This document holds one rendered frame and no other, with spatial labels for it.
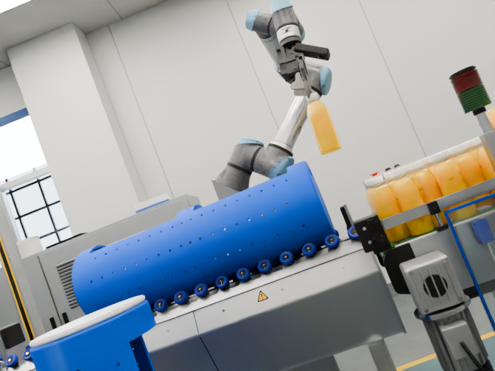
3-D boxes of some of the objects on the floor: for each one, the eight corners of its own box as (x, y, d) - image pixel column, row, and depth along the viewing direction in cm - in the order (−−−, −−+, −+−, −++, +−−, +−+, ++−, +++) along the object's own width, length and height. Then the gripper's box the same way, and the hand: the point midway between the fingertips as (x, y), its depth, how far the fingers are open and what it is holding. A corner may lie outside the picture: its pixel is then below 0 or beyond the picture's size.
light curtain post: (107, 547, 206) (-15, 192, 219) (119, 544, 204) (-5, 188, 218) (101, 558, 200) (-25, 192, 213) (113, 555, 198) (-14, 188, 212)
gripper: (279, 54, 160) (293, 111, 155) (272, 40, 149) (286, 100, 145) (303, 46, 158) (318, 104, 153) (297, 31, 147) (314, 92, 143)
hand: (311, 96), depth 149 cm, fingers closed on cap, 4 cm apart
